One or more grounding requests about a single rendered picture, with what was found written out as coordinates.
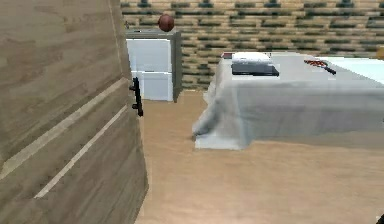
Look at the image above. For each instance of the grey white chest of drawers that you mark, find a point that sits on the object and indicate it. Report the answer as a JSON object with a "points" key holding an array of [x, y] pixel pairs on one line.
{"points": [[156, 66]]}

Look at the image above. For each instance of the dark red book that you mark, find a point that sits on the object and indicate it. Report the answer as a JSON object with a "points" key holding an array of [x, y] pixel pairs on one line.
{"points": [[227, 55]]}

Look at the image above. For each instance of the black laptop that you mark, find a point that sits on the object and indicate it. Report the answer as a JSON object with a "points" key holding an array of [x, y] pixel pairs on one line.
{"points": [[255, 68]]}

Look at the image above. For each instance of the white pillow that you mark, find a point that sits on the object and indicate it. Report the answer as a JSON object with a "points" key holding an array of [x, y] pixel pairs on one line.
{"points": [[250, 56]]}

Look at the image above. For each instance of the brown basketball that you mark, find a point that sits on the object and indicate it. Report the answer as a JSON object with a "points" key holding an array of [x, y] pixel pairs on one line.
{"points": [[166, 22]]}

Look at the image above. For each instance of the bed with grey cover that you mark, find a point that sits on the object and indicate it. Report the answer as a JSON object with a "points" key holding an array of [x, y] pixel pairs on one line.
{"points": [[293, 103]]}

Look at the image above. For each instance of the light wooden room door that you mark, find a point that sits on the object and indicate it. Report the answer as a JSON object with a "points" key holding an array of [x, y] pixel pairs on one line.
{"points": [[63, 110]]}

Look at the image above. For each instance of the red tennis racket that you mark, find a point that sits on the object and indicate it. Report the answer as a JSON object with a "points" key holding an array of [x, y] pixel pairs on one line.
{"points": [[319, 64]]}

